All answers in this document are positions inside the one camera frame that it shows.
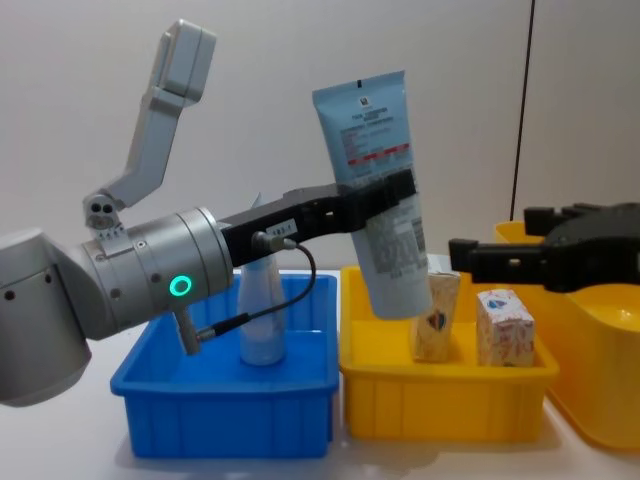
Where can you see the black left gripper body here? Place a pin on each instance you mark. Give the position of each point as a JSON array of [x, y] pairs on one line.
[[260, 222]]

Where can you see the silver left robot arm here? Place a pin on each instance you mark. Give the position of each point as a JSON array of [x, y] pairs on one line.
[[145, 280]]

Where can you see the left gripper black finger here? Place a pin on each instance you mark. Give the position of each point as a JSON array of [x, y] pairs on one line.
[[370, 200], [325, 191]]

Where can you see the pale blue plastic bottle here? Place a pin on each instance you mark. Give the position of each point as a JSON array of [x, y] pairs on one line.
[[262, 325]]

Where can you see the large yellow plastic tub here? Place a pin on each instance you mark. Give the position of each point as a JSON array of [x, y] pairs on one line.
[[595, 360]]

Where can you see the short patterned white carton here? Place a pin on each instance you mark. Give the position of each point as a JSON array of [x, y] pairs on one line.
[[505, 330]]

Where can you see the blue plastic bin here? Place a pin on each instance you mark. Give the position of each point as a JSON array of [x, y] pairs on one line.
[[225, 405]]

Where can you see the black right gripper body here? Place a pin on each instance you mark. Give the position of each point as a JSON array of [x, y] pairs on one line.
[[600, 250]]

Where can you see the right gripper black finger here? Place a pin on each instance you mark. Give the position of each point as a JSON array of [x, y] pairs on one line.
[[550, 217], [505, 262]]

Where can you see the yellow plastic bin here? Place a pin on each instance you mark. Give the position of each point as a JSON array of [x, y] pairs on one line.
[[440, 400]]

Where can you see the pale blue cosmetic tube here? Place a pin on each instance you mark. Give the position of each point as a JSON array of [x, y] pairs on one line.
[[365, 125]]

